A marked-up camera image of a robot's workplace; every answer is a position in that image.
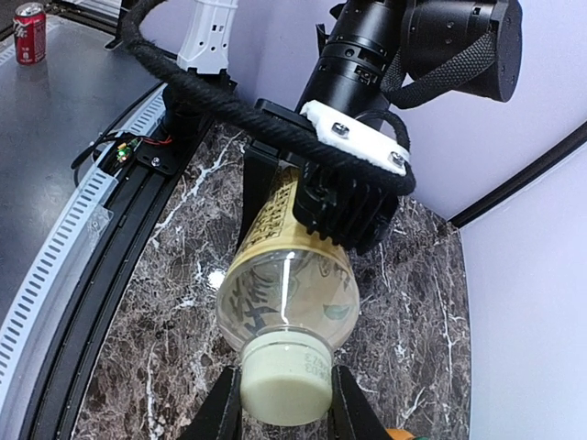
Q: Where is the small green circuit board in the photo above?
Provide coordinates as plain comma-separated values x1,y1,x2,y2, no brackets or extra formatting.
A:
116,138,138,164

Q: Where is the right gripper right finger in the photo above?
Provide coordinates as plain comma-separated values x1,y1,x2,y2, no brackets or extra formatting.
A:
327,365,391,440

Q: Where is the black front rail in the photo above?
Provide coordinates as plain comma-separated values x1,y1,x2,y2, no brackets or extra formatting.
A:
1,85,212,439

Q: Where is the yellow tea bottle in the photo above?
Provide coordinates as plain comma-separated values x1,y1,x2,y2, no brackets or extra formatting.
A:
216,167,360,351

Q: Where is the red soda can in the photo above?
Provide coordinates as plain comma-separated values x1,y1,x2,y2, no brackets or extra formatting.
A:
13,2,47,65

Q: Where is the orange juice bottle green cap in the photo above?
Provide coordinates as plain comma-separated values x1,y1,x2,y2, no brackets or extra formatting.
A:
386,428,415,440

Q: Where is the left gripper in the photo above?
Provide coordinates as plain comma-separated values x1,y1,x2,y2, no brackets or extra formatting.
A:
242,99,316,238

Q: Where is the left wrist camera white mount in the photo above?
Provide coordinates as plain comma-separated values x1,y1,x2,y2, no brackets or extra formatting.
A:
293,100,412,256

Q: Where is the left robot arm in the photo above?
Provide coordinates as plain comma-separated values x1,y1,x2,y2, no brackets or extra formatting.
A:
163,1,522,253

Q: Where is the cream bottle cap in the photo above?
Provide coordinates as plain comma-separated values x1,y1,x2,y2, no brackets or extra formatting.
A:
239,330,333,427

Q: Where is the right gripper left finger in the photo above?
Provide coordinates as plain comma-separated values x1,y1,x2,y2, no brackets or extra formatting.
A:
178,366,242,440

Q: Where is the black right frame post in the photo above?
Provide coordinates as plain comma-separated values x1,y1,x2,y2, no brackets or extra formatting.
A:
449,122,587,228

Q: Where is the white slotted cable duct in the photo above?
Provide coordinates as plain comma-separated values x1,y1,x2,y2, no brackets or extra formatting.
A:
0,80,166,368

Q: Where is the black braided cable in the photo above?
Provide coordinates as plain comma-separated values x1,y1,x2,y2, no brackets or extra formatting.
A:
119,0,417,196

